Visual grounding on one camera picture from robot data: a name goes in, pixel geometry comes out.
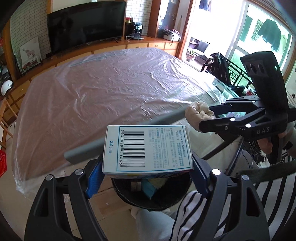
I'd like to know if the black bag on chair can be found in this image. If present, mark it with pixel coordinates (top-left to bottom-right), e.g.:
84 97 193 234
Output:
206 52 230 85

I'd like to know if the black trash bin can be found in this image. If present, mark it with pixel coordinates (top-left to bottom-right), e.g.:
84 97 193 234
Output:
111 173 192 211

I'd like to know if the blue white medicine box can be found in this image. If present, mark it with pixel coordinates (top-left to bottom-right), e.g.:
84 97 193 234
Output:
102 125 193 178

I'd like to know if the black flat television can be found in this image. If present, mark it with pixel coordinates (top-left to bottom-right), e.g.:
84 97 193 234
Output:
47 1 126 55

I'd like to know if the black coffee machine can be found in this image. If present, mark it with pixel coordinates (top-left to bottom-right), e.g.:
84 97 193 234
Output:
125 23 143 40

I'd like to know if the person's right hand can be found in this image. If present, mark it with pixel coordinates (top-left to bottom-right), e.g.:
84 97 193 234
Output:
257 121 296 158

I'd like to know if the white dome lamp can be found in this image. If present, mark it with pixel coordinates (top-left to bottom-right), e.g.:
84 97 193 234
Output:
1 80 13 96

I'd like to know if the grey table edge bumper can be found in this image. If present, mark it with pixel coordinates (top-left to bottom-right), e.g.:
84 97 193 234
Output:
64 108 189 172

